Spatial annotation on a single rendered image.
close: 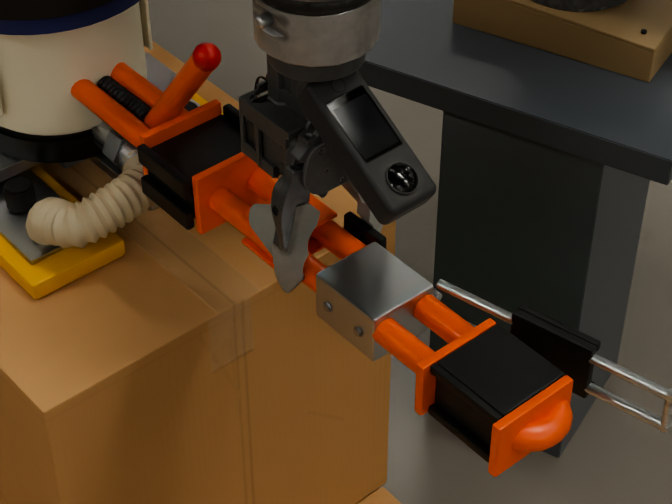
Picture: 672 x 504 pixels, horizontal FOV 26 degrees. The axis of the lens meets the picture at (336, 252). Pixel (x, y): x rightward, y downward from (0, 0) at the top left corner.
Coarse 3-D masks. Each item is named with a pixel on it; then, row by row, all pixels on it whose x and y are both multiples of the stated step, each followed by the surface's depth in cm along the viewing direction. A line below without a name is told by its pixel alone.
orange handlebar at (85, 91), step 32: (96, 96) 131; (160, 96) 131; (128, 128) 128; (224, 192) 120; (256, 192) 122; (320, 224) 117; (448, 320) 108; (416, 352) 106; (544, 416) 101; (512, 448) 101; (544, 448) 101
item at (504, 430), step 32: (448, 352) 104; (480, 352) 104; (512, 352) 104; (416, 384) 104; (448, 384) 102; (480, 384) 101; (512, 384) 101; (544, 384) 101; (448, 416) 105; (480, 416) 102; (512, 416) 99; (480, 448) 103
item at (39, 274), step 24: (0, 192) 139; (24, 192) 135; (48, 192) 139; (0, 216) 136; (24, 216) 136; (0, 240) 134; (24, 240) 134; (120, 240) 134; (0, 264) 134; (24, 264) 132; (48, 264) 132; (72, 264) 132; (96, 264) 133; (24, 288) 131; (48, 288) 131
